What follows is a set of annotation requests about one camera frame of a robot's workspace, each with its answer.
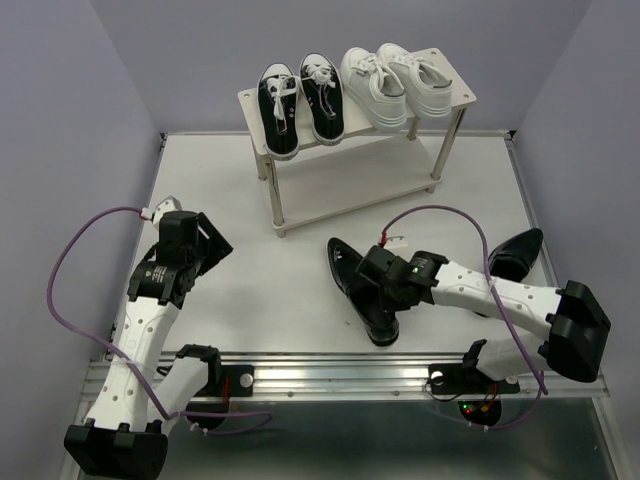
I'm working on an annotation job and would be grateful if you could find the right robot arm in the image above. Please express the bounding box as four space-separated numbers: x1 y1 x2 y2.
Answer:
356 245 611 395

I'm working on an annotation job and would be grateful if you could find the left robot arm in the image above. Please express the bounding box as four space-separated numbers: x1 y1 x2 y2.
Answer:
64 211 233 479

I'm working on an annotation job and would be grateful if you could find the beige two-tier shoe shelf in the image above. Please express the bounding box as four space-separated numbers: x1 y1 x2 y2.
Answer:
238 48 477 238

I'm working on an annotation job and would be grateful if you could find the black leather loafer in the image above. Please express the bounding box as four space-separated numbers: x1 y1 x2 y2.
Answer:
486 228 544 283
327 236 401 348

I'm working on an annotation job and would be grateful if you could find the black canvas sneaker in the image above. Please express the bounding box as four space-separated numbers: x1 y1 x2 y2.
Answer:
300 53 345 146
257 63 300 161

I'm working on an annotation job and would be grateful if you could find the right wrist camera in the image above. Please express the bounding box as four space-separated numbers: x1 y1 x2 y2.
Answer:
384 235 409 250

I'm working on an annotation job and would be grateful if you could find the white sneaker on shelf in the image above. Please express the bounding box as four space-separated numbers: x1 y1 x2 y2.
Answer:
377 43 453 119

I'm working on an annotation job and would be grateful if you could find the white sneaker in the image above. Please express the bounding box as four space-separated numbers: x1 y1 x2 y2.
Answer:
377 43 453 119
340 47 407 133

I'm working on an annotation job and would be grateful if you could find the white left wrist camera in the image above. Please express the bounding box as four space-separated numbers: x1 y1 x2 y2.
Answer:
150 196 182 229

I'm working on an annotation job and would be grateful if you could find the aluminium mounting rail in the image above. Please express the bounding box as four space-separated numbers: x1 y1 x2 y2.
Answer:
81 352 610 403

